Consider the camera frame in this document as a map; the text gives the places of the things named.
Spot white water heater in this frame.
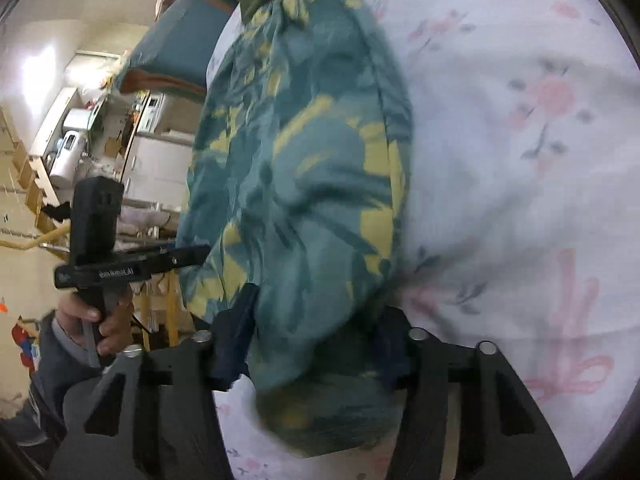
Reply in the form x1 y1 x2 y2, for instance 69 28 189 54
49 130 88 188

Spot white kitchen cabinet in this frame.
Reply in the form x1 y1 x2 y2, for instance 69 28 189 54
122 92 202 210

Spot yellow wooden chair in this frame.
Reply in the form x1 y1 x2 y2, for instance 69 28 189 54
1 222 180 349

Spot teal bed footboard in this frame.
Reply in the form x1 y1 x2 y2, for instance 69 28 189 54
113 0 236 102

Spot teal yellow patterned pants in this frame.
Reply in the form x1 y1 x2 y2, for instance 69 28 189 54
178 0 412 456

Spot white floral bed sheet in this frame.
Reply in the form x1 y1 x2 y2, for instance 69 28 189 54
207 0 639 479

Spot left forearm grey sleeve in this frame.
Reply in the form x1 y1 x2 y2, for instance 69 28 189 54
1 311 102 462

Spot person's left hand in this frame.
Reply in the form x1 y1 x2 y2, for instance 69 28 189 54
55 286 134 356

